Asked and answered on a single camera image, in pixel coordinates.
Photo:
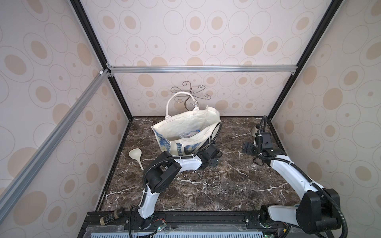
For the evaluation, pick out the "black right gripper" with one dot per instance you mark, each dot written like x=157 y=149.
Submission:
x=248 y=148

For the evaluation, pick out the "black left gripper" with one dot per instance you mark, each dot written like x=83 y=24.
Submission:
x=215 y=160

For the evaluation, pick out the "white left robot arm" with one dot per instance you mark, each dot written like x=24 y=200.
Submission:
x=158 y=176

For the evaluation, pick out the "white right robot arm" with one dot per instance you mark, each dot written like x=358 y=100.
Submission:
x=319 y=210

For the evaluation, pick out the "starry night canvas bag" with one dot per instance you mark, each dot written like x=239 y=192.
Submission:
x=171 y=132

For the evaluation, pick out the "silver metal hook stand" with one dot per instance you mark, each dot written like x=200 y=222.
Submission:
x=185 y=99

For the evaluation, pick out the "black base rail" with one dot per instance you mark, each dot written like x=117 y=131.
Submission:
x=183 y=224

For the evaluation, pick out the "horizontal aluminium rail back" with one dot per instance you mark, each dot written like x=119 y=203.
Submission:
x=204 y=68

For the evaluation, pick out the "black corner frame post left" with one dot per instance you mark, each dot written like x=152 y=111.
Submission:
x=93 y=39

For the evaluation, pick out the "black corner frame post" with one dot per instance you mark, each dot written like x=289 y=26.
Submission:
x=93 y=39
x=316 y=37

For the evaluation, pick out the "black corner frame post right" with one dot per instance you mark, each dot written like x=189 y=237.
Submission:
x=316 y=37

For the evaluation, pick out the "diagonal aluminium rail left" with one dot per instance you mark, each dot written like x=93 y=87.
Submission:
x=19 y=185

